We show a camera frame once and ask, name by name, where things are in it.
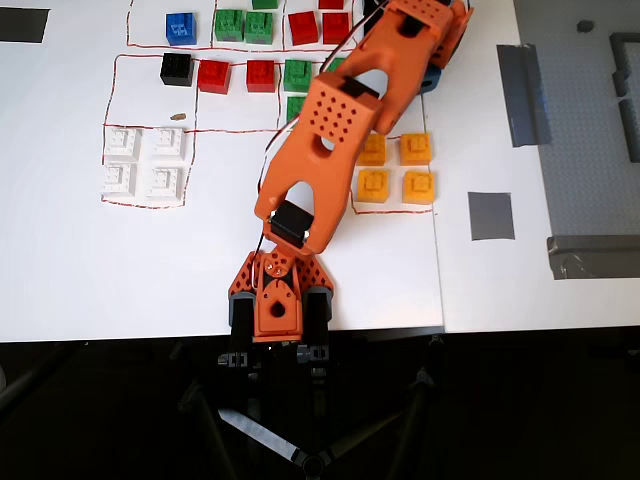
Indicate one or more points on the black grey table clamp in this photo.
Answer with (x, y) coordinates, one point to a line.
(241, 325)
(317, 320)

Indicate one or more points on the grey studded baseplate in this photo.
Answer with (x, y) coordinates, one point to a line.
(580, 150)

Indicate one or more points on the wide grey tape strip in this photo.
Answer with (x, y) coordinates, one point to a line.
(595, 257)

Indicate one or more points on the small dark grey piece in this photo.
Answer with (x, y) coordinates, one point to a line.
(584, 26)

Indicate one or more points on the short dark grey brick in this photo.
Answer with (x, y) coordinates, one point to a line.
(621, 83)

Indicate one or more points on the dark metal stand frame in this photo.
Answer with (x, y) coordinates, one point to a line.
(260, 432)

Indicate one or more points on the long grey tape strip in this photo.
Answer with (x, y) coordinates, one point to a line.
(520, 90)

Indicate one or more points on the grey square tape marker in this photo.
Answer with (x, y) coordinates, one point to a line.
(491, 216)

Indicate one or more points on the green toy block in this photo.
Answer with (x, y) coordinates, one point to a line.
(229, 26)
(298, 76)
(265, 4)
(295, 109)
(334, 64)
(259, 27)

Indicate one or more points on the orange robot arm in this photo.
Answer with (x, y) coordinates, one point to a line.
(320, 150)

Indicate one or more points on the yellow toy block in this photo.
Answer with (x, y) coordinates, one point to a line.
(375, 152)
(416, 148)
(419, 187)
(373, 185)

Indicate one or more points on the small brown scrap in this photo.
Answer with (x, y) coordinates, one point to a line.
(178, 117)

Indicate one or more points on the long dark grey brick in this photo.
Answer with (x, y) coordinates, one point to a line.
(631, 132)

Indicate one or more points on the dark grey corner brick wall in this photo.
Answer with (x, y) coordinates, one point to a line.
(617, 45)

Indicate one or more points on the black tape patch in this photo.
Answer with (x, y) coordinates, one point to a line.
(22, 25)

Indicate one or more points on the white toy block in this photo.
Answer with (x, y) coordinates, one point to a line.
(164, 183)
(122, 144)
(168, 144)
(119, 179)

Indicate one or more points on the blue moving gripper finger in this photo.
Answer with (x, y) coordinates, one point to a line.
(436, 77)

